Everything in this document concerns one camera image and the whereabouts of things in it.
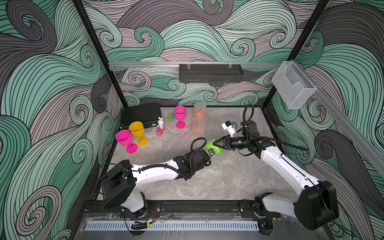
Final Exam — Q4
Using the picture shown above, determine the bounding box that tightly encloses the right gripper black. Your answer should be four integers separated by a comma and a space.
212, 135, 249, 150

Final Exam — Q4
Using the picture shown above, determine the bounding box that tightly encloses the bubble wrap sheet of green glass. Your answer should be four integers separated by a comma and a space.
189, 154, 263, 189

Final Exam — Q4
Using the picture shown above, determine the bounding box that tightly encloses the orange glass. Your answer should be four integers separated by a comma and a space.
192, 102, 207, 137

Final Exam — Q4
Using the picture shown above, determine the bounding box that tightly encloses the pink wine glass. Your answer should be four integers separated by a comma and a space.
174, 106, 187, 129

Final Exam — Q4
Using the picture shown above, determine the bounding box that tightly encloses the yellow wine glass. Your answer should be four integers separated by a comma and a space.
129, 121, 148, 146

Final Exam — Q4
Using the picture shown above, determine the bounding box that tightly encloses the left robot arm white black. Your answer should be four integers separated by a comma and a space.
101, 148, 222, 213

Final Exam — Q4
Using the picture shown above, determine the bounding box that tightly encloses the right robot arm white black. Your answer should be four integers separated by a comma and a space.
213, 135, 339, 230

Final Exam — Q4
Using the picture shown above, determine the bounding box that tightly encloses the white bunny figurine pink base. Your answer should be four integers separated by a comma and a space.
156, 117, 166, 136

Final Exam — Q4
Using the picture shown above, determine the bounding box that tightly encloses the green blue small block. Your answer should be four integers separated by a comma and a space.
168, 113, 176, 123

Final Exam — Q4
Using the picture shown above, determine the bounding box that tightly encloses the black case box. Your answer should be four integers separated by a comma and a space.
120, 103, 162, 130

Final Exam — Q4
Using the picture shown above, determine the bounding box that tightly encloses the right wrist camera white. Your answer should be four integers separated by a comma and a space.
222, 121, 237, 138

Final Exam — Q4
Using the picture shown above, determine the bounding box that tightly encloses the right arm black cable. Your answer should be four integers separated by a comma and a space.
242, 103, 310, 152

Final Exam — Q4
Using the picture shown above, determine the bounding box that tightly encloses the black wall tray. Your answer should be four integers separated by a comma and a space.
179, 65, 244, 85

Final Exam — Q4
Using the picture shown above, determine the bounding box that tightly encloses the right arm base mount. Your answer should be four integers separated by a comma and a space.
239, 200, 281, 220

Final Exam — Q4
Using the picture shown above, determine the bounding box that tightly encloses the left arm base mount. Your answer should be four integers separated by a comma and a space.
122, 200, 161, 219

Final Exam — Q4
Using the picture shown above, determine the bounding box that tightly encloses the clear plastic wall bin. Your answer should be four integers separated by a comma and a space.
272, 61, 317, 110

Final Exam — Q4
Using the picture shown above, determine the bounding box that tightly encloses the aluminium rail back wall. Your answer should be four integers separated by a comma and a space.
108, 61, 282, 68

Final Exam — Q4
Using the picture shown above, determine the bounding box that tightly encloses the aluminium rail wall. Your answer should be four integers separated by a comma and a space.
108, 61, 282, 68
299, 66, 384, 175

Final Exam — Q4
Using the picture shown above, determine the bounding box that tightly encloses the white slotted cable duct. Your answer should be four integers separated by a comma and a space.
84, 220, 259, 232

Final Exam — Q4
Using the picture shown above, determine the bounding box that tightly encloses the aluminium rail right wall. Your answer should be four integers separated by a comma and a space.
299, 66, 384, 175

